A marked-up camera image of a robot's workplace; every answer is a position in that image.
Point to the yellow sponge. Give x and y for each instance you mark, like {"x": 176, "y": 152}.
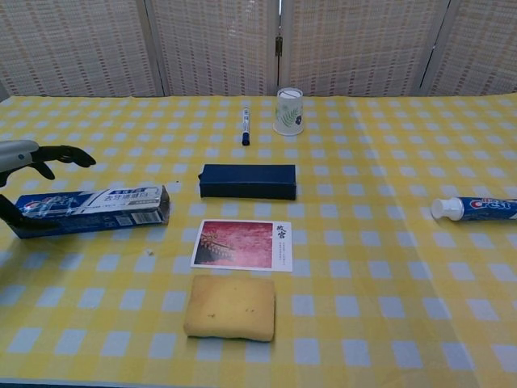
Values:
{"x": 230, "y": 309}

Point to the blue white toothpaste box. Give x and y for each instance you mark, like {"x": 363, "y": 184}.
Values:
{"x": 117, "y": 206}

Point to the blue white toothpaste tube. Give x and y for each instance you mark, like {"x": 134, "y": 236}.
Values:
{"x": 480, "y": 207}

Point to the yellow white checked tablecloth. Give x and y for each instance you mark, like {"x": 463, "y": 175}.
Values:
{"x": 383, "y": 262}

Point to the red photo postcard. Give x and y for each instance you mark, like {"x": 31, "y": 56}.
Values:
{"x": 238, "y": 244}

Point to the blue white marker pen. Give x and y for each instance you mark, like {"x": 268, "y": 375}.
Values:
{"x": 245, "y": 123}

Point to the brass screen hinge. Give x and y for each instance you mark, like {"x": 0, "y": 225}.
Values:
{"x": 278, "y": 45}

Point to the woven folding screen panel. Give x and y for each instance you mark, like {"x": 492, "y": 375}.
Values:
{"x": 72, "y": 44}
{"x": 214, "y": 44}
{"x": 355, "y": 44}
{"x": 480, "y": 48}

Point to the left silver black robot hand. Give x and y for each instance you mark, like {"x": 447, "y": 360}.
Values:
{"x": 20, "y": 155}

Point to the dark blue rectangular case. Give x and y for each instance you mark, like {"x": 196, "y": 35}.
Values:
{"x": 248, "y": 182}

